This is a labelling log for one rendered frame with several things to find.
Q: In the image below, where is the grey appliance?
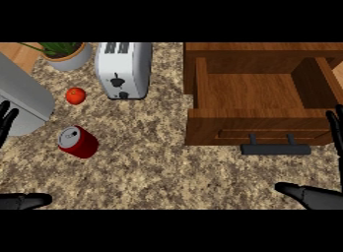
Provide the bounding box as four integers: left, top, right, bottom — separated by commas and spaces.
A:
0, 42, 57, 138

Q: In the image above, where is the brown wooden drawer box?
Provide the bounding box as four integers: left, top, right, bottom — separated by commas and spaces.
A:
192, 56, 343, 112

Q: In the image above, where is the grey plant pot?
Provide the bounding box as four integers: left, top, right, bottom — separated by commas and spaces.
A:
40, 41, 94, 72

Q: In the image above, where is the silver toaster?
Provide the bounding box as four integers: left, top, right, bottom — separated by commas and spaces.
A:
93, 41, 154, 101

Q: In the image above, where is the red soda can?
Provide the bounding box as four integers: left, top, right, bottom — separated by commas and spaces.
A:
56, 125, 100, 159

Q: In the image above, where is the brown wooden cabinet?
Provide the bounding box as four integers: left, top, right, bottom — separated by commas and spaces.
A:
182, 41, 343, 96

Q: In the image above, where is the red tomato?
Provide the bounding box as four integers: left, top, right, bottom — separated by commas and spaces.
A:
63, 87, 87, 106

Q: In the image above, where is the brown wooden drawer front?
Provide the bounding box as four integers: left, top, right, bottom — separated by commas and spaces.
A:
183, 107, 337, 147

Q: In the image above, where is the green leafy plant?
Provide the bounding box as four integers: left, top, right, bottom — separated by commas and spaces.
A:
17, 41, 84, 57

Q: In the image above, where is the dark grey drawer handle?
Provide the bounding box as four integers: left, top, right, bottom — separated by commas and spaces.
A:
240, 132, 312, 157

